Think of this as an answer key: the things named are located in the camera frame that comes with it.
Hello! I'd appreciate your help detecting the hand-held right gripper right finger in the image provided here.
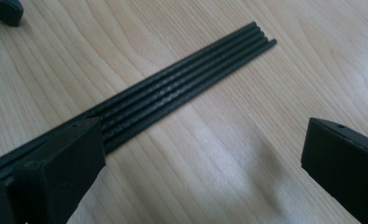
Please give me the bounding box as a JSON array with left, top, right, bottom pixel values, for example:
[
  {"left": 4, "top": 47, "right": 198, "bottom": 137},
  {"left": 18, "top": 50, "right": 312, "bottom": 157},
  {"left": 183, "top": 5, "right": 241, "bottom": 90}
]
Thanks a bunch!
[{"left": 301, "top": 117, "right": 368, "bottom": 224}]

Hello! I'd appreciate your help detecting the black aluminium profile bar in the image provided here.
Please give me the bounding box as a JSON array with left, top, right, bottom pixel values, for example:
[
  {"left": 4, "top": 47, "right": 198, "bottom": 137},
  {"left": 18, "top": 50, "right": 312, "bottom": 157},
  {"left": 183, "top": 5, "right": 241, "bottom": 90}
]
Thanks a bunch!
[{"left": 0, "top": 21, "right": 278, "bottom": 176}]

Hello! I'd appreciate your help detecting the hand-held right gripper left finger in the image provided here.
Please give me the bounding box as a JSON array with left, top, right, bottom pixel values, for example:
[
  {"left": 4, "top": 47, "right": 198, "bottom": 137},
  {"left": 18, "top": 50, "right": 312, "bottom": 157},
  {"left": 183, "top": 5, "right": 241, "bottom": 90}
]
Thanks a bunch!
[{"left": 0, "top": 116, "right": 107, "bottom": 224}]

